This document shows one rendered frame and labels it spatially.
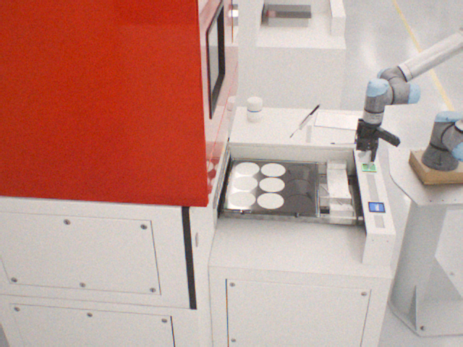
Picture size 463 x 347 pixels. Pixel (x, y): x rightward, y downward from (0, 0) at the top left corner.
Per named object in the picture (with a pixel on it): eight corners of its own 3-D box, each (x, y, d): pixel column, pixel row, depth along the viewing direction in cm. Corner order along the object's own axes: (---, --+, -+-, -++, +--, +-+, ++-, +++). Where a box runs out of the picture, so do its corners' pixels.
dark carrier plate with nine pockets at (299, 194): (223, 209, 194) (223, 208, 194) (234, 160, 223) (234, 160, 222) (316, 215, 191) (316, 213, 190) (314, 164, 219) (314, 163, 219)
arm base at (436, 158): (445, 151, 230) (450, 131, 225) (465, 168, 218) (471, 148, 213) (414, 155, 227) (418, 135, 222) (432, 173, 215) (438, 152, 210)
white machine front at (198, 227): (190, 309, 163) (181, 208, 141) (223, 169, 231) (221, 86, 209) (200, 309, 163) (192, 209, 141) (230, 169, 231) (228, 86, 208)
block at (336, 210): (330, 215, 192) (330, 209, 190) (329, 210, 195) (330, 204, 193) (351, 217, 191) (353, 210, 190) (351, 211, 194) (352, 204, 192)
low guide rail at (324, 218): (224, 217, 202) (224, 211, 200) (225, 215, 203) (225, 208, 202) (354, 225, 197) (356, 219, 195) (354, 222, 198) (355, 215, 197)
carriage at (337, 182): (329, 223, 193) (330, 217, 191) (325, 170, 223) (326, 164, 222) (351, 224, 192) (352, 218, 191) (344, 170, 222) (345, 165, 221)
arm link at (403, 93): (411, 75, 193) (382, 77, 192) (424, 87, 183) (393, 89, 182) (407, 95, 197) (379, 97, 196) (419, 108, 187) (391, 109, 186)
